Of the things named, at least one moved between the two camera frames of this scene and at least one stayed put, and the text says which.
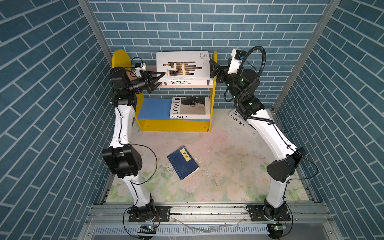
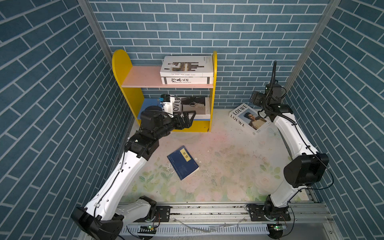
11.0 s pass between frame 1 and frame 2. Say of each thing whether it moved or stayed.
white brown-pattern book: moved
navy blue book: stayed
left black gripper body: moved
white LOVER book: stayed
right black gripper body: moved
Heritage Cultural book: stayed
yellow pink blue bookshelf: stayed
